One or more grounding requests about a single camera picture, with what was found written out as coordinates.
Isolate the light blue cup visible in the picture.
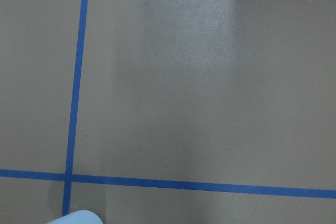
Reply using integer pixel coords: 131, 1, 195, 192
47, 210, 103, 224

